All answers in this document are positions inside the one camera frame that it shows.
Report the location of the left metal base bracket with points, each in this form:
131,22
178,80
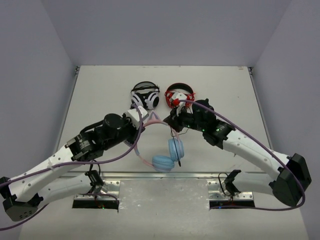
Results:
110,190

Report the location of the red black headphones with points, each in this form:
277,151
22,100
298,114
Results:
178,88

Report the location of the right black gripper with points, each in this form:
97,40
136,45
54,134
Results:
174,121

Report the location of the metal base bracket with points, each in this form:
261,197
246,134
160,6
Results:
110,190
216,194

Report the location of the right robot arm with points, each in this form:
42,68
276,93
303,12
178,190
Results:
288,176

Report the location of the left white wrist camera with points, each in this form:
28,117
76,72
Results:
143,114

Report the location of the metal table edge rail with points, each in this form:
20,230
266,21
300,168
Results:
158,175

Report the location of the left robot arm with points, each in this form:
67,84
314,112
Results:
37,187

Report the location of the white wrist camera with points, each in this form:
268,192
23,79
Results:
143,114
178,101

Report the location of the right metal base bracket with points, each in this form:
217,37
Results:
216,194

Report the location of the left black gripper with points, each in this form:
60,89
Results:
135,132

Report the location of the pink blue cat-ear headphones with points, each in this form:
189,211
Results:
163,163

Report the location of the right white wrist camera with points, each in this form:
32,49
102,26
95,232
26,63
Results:
178,101

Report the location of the white black headphones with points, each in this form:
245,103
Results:
146,95

